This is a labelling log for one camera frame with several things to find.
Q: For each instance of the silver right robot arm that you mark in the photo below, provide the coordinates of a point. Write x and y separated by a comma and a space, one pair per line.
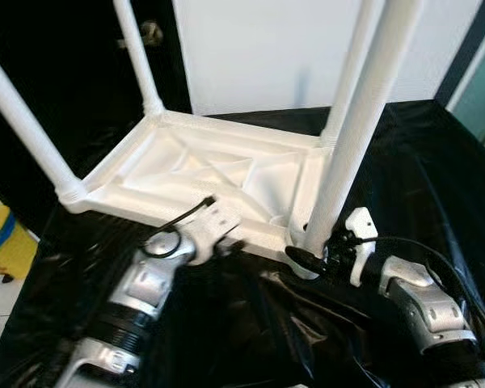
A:
424, 307

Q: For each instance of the white plastic table leg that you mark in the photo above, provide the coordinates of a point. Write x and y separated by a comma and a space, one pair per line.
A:
137, 56
24, 121
343, 89
364, 121

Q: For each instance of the dark grey window frame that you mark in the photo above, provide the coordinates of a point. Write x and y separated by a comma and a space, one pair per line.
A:
465, 56

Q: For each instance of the white plastic table top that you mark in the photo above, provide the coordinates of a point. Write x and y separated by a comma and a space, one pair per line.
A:
186, 162

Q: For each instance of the black plastic table cover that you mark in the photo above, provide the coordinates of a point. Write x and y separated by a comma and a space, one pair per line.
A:
267, 339

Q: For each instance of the yellow bin with blue band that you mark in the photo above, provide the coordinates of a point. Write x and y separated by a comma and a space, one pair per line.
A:
12, 250

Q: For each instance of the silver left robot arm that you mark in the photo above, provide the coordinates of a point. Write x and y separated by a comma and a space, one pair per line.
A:
145, 283

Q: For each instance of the black door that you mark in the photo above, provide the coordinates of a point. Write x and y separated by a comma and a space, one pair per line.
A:
81, 81

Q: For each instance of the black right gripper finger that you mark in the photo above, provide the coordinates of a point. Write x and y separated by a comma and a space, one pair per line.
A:
303, 259

